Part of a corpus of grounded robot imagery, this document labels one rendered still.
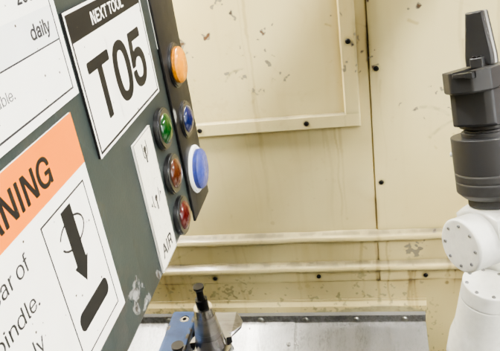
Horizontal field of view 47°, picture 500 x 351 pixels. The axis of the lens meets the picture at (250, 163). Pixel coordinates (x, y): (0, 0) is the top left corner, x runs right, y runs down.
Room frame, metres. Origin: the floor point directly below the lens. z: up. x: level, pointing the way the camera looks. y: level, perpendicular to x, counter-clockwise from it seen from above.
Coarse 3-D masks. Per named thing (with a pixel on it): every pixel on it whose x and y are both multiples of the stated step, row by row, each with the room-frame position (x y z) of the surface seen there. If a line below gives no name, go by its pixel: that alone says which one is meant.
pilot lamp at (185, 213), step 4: (184, 204) 0.34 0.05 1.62; (184, 208) 0.34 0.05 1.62; (188, 208) 0.35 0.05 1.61; (180, 212) 0.34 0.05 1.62; (184, 212) 0.34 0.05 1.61; (188, 212) 0.34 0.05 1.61; (184, 216) 0.34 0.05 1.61; (188, 216) 0.34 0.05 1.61; (184, 220) 0.34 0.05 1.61; (188, 220) 0.34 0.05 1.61; (184, 224) 0.34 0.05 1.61; (188, 224) 0.34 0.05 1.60; (184, 228) 0.34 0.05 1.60
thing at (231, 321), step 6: (216, 312) 0.72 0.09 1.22; (222, 312) 0.72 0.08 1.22; (228, 312) 0.72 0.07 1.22; (234, 312) 0.72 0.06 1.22; (222, 318) 0.71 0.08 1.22; (228, 318) 0.70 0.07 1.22; (234, 318) 0.70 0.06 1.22; (240, 318) 0.70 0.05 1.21; (222, 324) 0.69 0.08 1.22; (228, 324) 0.69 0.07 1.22; (234, 324) 0.69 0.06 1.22; (240, 324) 0.69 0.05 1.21; (228, 330) 0.68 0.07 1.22; (234, 330) 0.68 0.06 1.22
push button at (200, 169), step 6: (198, 150) 0.39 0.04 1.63; (198, 156) 0.39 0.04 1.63; (204, 156) 0.39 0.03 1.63; (192, 162) 0.38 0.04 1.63; (198, 162) 0.38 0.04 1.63; (204, 162) 0.39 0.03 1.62; (192, 168) 0.38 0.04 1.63; (198, 168) 0.38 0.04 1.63; (204, 168) 0.39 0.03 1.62; (198, 174) 0.38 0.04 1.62; (204, 174) 0.39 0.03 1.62; (198, 180) 0.38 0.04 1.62; (204, 180) 0.38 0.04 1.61; (198, 186) 0.38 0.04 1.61; (204, 186) 0.38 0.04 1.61
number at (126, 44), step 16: (112, 32) 0.31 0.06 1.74; (128, 32) 0.33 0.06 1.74; (112, 48) 0.30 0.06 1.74; (128, 48) 0.32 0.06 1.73; (144, 48) 0.35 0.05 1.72; (112, 64) 0.30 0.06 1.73; (128, 64) 0.32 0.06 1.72; (144, 64) 0.34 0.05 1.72; (128, 80) 0.31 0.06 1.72; (144, 80) 0.33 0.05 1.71; (128, 96) 0.31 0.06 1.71; (128, 112) 0.30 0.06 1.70
